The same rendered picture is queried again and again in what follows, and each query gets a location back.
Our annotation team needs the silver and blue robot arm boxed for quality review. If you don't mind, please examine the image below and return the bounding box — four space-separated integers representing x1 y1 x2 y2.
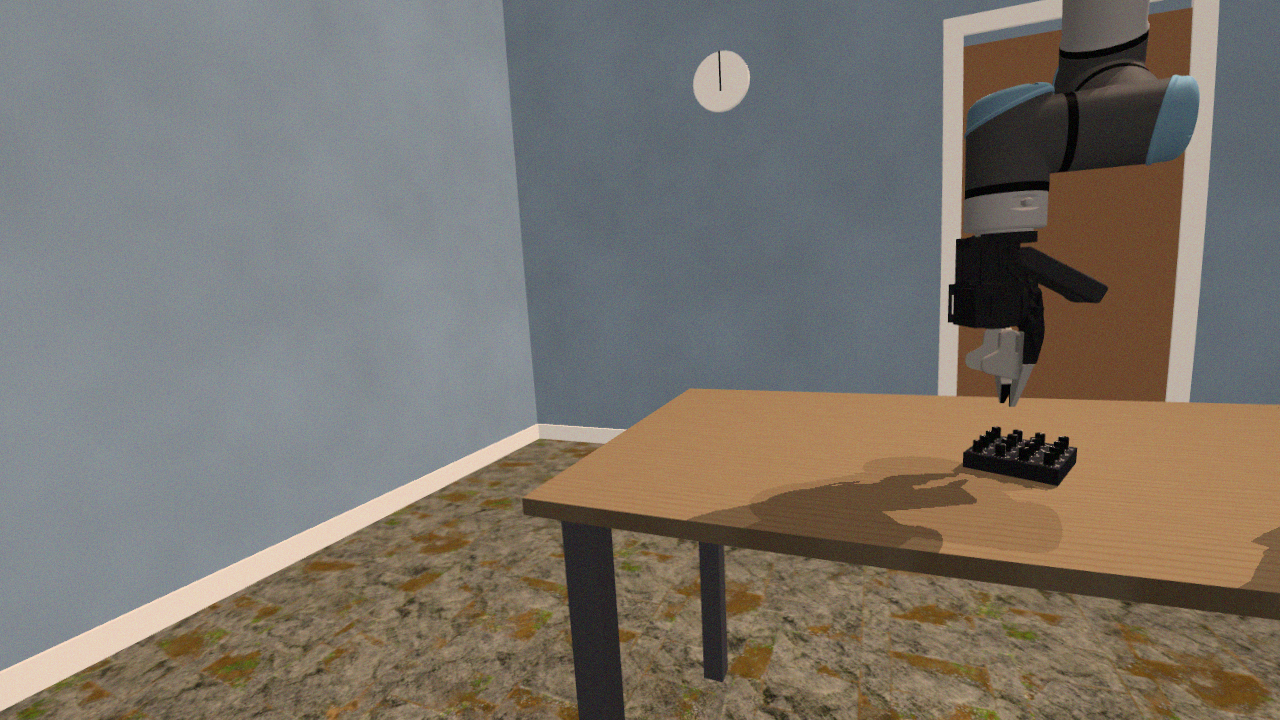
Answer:
963 0 1201 304

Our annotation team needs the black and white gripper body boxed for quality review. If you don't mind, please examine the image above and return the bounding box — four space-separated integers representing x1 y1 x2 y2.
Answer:
948 231 1043 329

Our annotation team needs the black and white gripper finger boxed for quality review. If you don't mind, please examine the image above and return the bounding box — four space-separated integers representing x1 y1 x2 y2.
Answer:
965 327 1012 404
980 299 1044 407

